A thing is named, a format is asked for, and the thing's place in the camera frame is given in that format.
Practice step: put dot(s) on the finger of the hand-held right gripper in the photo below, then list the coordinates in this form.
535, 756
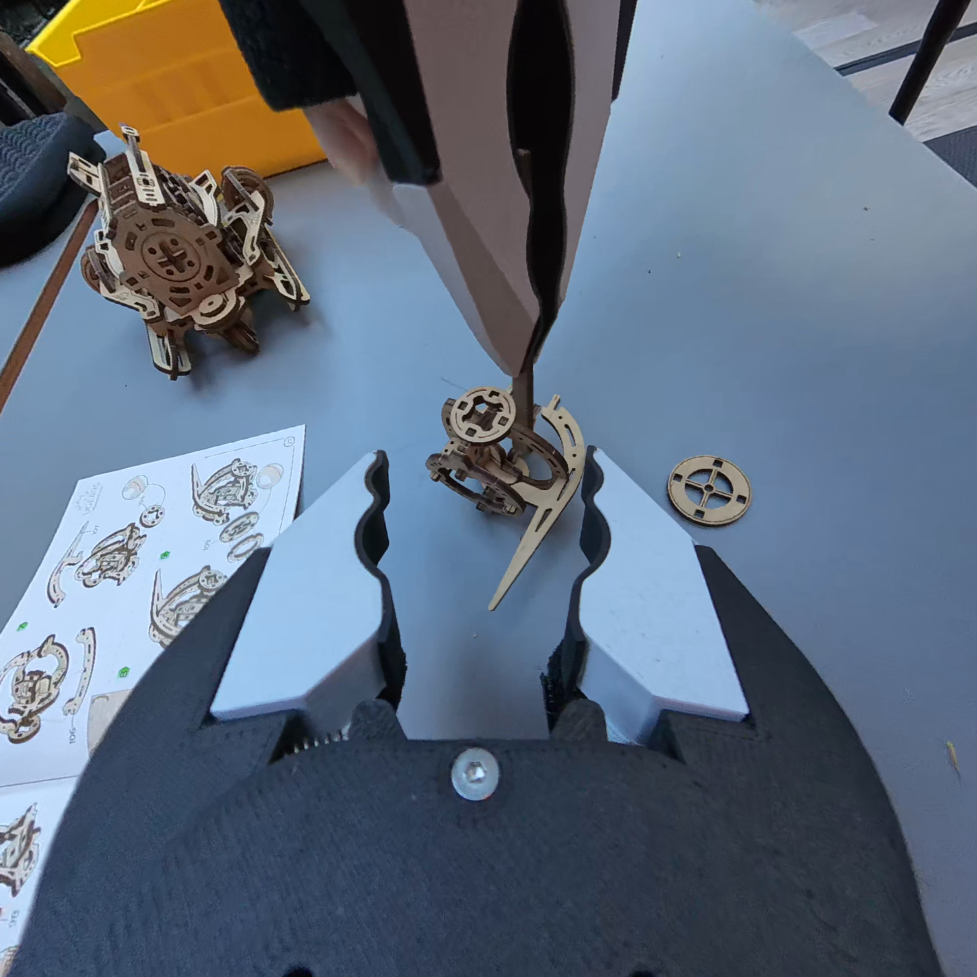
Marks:
591, 76
473, 153

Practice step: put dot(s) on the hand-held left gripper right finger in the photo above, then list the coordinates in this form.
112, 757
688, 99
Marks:
656, 610

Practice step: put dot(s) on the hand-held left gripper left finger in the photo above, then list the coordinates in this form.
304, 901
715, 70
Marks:
305, 610

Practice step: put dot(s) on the small wooden model assembly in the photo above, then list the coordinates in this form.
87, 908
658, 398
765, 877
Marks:
566, 458

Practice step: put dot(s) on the large wooden mechanical model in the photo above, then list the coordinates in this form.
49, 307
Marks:
175, 259

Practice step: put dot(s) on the person's right hand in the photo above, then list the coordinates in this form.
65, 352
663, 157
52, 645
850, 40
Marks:
347, 141

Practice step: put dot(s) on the spoked wooden wheel disc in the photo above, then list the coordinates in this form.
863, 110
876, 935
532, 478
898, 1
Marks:
742, 479

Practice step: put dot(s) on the white assembly instruction booklet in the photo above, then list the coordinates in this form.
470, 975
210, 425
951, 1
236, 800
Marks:
229, 458

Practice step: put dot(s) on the yellow plastic bin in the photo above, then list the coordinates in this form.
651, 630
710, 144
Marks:
153, 76

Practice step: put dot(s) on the black metal leg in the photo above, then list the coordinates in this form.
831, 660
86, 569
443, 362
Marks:
927, 61

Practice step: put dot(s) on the dark grey cushion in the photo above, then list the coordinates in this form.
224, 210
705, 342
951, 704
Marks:
38, 191

